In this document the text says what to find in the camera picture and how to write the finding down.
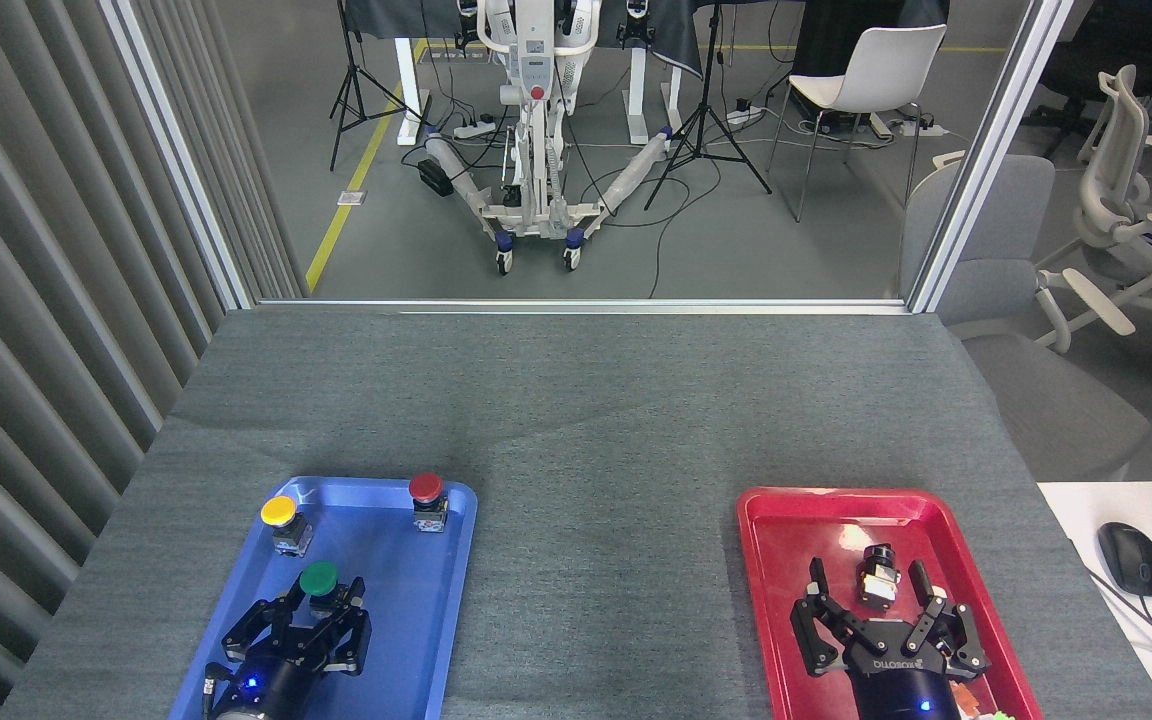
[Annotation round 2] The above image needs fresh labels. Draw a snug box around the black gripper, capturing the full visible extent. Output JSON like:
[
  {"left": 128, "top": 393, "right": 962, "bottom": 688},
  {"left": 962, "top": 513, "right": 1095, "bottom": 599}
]
[
  {"left": 215, "top": 576, "right": 373, "bottom": 720},
  {"left": 790, "top": 557, "right": 993, "bottom": 720}
]

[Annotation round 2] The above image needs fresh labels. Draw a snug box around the green push button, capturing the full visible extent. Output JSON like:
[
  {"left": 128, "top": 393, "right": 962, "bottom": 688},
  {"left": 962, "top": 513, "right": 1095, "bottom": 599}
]
[{"left": 299, "top": 560, "right": 353, "bottom": 613}]

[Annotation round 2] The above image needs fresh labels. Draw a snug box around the yellow push button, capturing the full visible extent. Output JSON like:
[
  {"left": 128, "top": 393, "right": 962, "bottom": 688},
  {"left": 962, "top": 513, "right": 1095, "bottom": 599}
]
[{"left": 261, "top": 495, "right": 315, "bottom": 558}]

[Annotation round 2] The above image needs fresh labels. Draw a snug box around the red push button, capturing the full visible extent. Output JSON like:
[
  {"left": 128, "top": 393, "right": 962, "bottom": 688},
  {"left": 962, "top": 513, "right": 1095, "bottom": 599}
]
[{"left": 409, "top": 472, "right": 451, "bottom": 533}]

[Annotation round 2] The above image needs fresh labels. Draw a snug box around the blue plastic tray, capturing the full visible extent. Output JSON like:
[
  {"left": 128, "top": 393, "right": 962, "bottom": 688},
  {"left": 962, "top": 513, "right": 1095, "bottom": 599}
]
[{"left": 168, "top": 476, "right": 479, "bottom": 720}]

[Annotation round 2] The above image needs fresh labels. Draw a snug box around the red plastic tray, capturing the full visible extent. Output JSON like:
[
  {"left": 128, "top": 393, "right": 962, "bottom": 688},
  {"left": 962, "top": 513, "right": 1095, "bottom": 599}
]
[{"left": 736, "top": 487, "right": 1045, "bottom": 720}]

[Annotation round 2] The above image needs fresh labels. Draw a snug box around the white desk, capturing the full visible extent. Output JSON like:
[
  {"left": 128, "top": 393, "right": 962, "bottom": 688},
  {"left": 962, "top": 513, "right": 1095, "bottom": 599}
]
[{"left": 1038, "top": 482, "right": 1152, "bottom": 720}]

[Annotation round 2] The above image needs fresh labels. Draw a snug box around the black computer mouse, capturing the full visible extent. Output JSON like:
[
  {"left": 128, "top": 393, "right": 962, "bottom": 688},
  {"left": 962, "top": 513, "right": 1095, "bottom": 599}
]
[{"left": 1097, "top": 522, "right": 1152, "bottom": 598}]

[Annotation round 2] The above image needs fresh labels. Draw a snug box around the grey upholstered chair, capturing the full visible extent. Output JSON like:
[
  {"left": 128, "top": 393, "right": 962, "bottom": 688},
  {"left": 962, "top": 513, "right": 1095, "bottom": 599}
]
[{"left": 899, "top": 153, "right": 1152, "bottom": 483}]

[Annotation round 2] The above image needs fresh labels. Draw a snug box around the white mesh office chair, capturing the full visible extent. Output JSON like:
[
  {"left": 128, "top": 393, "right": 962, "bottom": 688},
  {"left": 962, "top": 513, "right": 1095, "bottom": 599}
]
[{"left": 1034, "top": 65, "right": 1152, "bottom": 424}]

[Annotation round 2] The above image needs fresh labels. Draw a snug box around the black tripod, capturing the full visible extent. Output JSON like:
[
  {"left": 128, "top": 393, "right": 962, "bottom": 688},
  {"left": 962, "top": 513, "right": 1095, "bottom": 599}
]
[
  {"left": 644, "top": 0, "right": 773, "bottom": 212},
  {"left": 329, "top": 0, "right": 427, "bottom": 172}
]

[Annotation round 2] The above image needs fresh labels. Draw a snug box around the white table leg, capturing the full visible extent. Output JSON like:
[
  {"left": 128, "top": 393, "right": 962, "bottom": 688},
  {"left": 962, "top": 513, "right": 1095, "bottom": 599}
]
[
  {"left": 626, "top": 45, "right": 683, "bottom": 145},
  {"left": 394, "top": 38, "right": 433, "bottom": 147}
]

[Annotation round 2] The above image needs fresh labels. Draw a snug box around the white plastic chair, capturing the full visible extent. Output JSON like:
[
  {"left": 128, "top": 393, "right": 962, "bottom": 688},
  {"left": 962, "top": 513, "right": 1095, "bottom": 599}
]
[{"left": 766, "top": 24, "right": 948, "bottom": 224}]

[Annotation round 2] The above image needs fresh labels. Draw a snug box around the white stand on wheels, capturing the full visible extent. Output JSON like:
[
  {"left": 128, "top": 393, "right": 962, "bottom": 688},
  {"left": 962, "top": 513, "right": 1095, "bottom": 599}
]
[{"left": 423, "top": 0, "right": 677, "bottom": 276}]

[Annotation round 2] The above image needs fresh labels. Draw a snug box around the black office chair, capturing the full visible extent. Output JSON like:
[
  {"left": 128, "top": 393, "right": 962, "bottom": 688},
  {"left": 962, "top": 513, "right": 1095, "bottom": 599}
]
[{"left": 1021, "top": 0, "right": 1152, "bottom": 133}]

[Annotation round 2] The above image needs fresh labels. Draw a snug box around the dark table cloth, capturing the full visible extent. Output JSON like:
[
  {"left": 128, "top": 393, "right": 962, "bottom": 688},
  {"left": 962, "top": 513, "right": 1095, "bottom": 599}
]
[{"left": 341, "top": 0, "right": 709, "bottom": 83}]

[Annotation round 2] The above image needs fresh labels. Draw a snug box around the black silver selector switch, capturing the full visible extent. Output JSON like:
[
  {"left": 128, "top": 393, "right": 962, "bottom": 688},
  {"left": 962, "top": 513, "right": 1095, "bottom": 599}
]
[{"left": 856, "top": 543, "right": 903, "bottom": 611}]

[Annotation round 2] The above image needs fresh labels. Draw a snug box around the thin desk cable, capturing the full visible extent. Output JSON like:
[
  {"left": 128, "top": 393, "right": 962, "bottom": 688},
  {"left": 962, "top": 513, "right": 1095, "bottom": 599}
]
[{"left": 1086, "top": 570, "right": 1152, "bottom": 720}]

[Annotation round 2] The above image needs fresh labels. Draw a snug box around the silver frame rail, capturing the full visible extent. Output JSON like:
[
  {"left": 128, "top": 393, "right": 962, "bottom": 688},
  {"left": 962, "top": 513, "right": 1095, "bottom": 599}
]
[{"left": 256, "top": 297, "right": 913, "bottom": 317}]

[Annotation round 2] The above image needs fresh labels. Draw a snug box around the silver frame post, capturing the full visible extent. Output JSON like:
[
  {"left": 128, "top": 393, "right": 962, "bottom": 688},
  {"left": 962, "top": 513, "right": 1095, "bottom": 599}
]
[
  {"left": 99, "top": 0, "right": 259, "bottom": 311},
  {"left": 906, "top": 0, "right": 1077, "bottom": 314}
]

